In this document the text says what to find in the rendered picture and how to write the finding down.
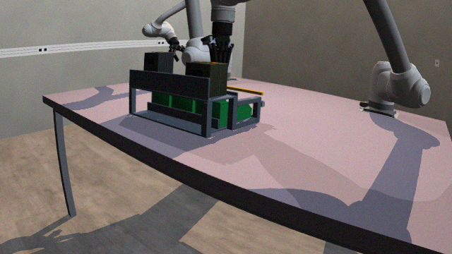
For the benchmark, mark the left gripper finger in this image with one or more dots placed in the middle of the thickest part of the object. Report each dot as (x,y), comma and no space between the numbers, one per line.
(226,54)
(214,57)

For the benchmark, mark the green open bin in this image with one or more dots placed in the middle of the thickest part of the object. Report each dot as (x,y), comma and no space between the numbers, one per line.
(184,104)
(220,111)
(162,99)

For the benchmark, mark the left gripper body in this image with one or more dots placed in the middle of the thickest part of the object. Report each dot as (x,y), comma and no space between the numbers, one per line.
(219,32)

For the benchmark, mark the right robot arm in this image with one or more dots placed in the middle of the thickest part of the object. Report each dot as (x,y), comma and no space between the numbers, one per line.
(195,50)

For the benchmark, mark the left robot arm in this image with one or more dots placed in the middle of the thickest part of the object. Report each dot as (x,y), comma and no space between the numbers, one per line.
(405,86)

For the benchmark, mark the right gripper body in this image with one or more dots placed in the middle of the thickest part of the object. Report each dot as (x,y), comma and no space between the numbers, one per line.
(174,41)

